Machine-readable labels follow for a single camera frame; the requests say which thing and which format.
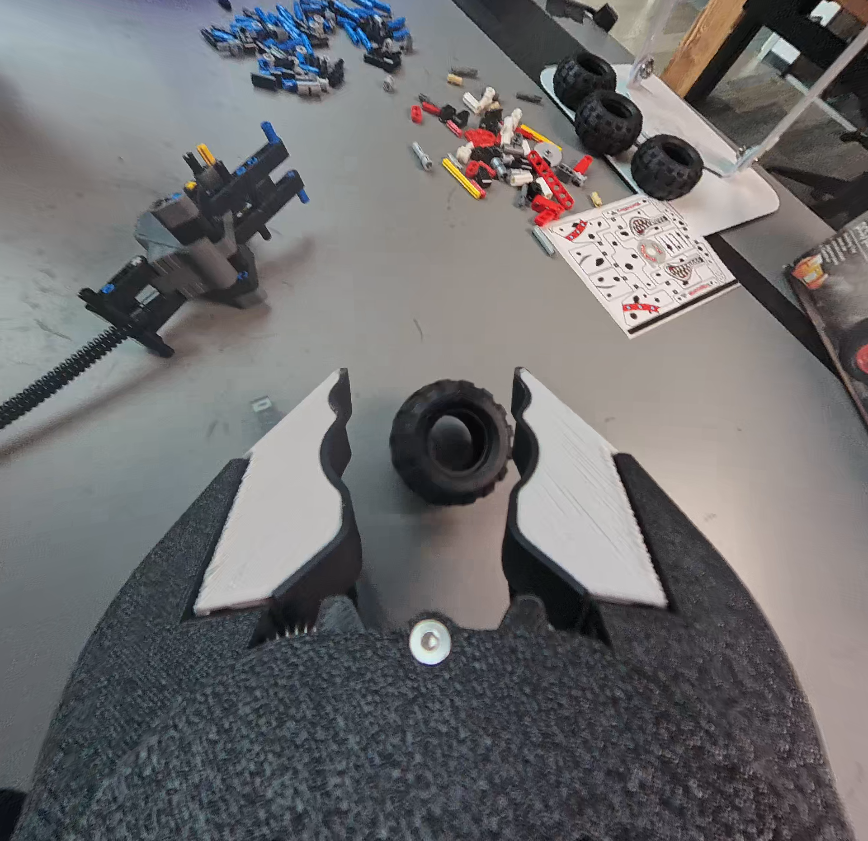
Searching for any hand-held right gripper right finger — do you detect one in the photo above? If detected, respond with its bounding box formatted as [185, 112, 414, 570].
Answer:
[502, 368, 671, 625]

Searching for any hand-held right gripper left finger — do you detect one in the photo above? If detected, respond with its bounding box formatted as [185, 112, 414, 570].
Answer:
[193, 368, 363, 628]

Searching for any black toy tire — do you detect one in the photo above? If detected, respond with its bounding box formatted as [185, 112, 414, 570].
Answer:
[551, 48, 619, 114]
[388, 379, 514, 507]
[574, 89, 645, 159]
[629, 133, 706, 202]

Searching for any grey black toy brick chassis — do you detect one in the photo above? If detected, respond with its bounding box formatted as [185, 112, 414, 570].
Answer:
[78, 121, 311, 359]

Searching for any white booklet stand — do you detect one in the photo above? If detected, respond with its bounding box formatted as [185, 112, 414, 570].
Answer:
[539, 0, 868, 239]

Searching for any white toy sticker sheet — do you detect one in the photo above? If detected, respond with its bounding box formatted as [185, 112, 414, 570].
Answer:
[541, 192, 741, 342]

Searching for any black ribbed toy rod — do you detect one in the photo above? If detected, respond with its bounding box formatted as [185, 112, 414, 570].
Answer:
[0, 326, 137, 430]

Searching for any monster truck toy box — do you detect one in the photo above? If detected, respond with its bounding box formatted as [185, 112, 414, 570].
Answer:
[785, 209, 868, 425]

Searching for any pile of red grey pieces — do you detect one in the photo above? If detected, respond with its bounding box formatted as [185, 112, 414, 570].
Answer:
[409, 67, 606, 230]

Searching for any pile of blue black pins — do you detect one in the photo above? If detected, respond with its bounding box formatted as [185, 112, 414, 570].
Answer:
[198, 0, 416, 102]

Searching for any wooden table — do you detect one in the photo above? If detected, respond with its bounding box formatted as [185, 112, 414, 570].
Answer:
[661, 0, 868, 104]

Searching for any black cable with plug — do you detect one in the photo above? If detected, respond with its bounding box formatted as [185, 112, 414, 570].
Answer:
[522, 0, 619, 30]

